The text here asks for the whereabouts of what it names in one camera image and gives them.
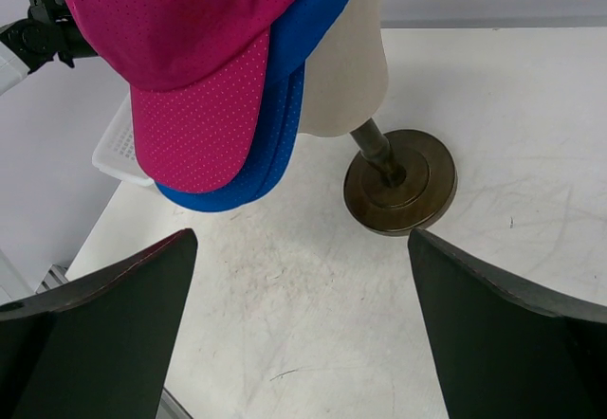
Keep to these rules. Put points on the pink cap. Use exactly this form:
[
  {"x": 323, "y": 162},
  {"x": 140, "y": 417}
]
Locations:
[{"x": 196, "y": 71}]

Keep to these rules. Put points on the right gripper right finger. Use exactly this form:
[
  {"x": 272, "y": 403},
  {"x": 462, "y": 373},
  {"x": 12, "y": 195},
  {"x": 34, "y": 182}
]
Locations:
[{"x": 504, "y": 346}]

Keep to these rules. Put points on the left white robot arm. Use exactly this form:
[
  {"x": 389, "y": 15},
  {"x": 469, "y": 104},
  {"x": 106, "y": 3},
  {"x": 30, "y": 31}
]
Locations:
[{"x": 48, "y": 32}]

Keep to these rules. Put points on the aluminium rail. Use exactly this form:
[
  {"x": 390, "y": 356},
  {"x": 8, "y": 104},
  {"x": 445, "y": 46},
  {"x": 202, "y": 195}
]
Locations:
[{"x": 55, "y": 277}]

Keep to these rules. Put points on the white plastic basket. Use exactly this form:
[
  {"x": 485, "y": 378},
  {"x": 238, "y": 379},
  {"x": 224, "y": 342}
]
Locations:
[{"x": 115, "y": 153}]

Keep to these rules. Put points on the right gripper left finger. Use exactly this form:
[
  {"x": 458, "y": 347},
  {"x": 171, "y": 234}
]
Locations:
[{"x": 99, "y": 346}]

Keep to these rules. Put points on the cream mannequin head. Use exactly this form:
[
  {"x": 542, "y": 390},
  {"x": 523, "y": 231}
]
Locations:
[{"x": 346, "y": 76}]

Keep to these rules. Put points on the blue cap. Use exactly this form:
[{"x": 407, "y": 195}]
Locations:
[{"x": 293, "y": 38}]

